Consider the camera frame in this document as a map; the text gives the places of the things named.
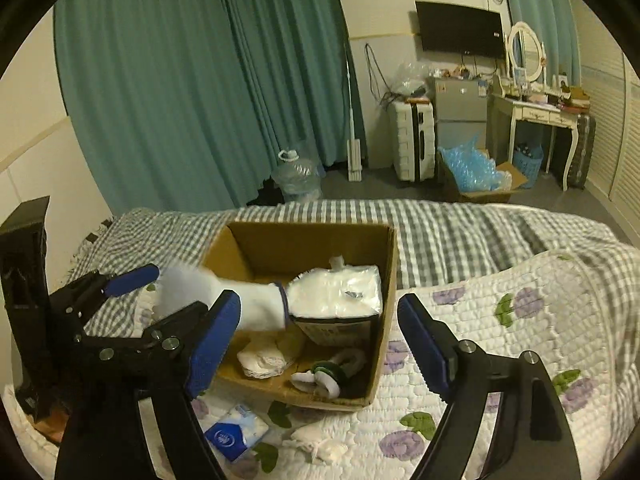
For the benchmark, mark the white suitcase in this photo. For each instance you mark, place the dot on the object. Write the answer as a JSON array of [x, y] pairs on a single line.
[[411, 140]]

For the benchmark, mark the open cardboard box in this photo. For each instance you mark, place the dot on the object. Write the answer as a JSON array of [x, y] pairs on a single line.
[[515, 175]]

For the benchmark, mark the white floral quilt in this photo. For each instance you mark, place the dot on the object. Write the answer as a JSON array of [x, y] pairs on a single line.
[[500, 285]]

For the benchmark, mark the brown cardboard box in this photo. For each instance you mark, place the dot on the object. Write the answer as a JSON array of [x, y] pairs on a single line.
[[310, 240]]

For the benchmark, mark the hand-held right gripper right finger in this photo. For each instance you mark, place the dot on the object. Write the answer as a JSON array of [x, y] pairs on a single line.
[[425, 347]]

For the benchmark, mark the blue plastic basket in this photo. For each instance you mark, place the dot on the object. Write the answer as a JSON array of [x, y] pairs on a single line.
[[529, 160]]

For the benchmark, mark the black wall television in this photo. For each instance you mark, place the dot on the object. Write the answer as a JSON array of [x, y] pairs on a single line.
[[457, 27]]

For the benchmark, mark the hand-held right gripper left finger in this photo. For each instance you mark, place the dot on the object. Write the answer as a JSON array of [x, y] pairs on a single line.
[[212, 347]]

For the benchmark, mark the white louvered wardrobe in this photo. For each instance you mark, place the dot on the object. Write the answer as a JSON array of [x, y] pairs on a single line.
[[607, 125]]

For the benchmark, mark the black suitcase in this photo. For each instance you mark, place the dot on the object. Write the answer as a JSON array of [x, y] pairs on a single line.
[[575, 152]]

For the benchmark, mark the oval white-framed mirror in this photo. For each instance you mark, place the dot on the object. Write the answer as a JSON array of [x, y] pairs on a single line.
[[525, 50]]

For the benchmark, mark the white flat mop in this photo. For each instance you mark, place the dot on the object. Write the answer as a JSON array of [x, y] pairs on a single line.
[[354, 155]]

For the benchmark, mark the green curtain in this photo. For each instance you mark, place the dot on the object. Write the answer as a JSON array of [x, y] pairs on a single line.
[[150, 85], [535, 0]]

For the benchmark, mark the white tissue pack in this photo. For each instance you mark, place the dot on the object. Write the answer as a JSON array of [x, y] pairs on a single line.
[[335, 292]]

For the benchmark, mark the large clear water bottle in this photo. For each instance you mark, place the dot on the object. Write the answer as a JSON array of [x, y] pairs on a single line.
[[297, 175]]

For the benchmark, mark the clear plastic bag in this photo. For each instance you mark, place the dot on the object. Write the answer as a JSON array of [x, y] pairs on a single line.
[[411, 77]]

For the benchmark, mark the grey checkered blanket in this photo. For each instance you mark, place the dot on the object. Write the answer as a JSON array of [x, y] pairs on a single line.
[[450, 237]]

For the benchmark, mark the white and green rolled sock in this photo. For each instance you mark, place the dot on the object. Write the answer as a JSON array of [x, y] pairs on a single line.
[[325, 377]]

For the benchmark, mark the white folded gauze cloth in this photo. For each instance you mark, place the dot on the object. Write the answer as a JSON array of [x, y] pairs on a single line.
[[262, 360]]

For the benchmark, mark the blue tissue packet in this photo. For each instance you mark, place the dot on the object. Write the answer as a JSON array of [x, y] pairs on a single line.
[[235, 430]]

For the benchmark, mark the white dressing table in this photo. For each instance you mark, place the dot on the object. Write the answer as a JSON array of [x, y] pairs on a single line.
[[537, 110]]

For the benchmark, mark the small grey refrigerator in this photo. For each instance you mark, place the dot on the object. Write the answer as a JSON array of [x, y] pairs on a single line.
[[460, 100]]

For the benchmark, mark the white crumpled cloth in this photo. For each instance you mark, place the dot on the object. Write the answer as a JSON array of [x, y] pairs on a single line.
[[315, 442]]

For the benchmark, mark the pile of blue plastic bags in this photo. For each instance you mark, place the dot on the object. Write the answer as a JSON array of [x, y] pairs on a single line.
[[470, 167]]

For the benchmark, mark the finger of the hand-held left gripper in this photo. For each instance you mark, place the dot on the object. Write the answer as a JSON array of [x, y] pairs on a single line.
[[175, 321], [132, 278]]

